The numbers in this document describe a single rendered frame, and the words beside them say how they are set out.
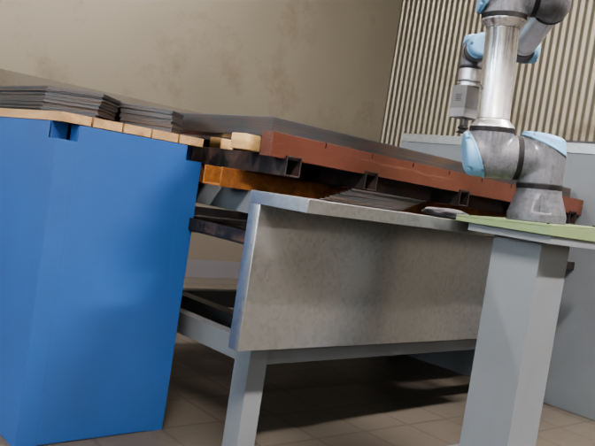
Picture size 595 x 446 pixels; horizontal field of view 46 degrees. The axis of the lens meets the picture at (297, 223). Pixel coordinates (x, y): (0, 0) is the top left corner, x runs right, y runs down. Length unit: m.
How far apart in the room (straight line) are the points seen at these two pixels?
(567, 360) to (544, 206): 1.22
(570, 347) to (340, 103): 3.16
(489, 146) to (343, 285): 0.52
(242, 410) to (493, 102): 1.02
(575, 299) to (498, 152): 1.23
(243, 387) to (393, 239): 0.58
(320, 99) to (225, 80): 0.87
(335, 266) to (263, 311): 0.25
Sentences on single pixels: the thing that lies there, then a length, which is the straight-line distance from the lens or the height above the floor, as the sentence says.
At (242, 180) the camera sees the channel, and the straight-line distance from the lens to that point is 1.85.
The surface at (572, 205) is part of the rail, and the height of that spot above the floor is 0.80.
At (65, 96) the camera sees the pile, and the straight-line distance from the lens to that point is 1.80.
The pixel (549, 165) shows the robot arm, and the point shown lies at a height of 0.85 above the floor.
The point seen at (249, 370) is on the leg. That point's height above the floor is 0.22.
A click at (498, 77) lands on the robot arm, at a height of 1.06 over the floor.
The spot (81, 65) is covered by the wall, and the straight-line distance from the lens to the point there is 4.44.
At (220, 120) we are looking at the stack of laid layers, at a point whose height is 0.85.
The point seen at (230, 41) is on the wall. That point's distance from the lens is 4.97.
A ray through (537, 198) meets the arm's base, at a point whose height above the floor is 0.77.
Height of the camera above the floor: 0.70
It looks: 3 degrees down
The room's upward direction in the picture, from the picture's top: 9 degrees clockwise
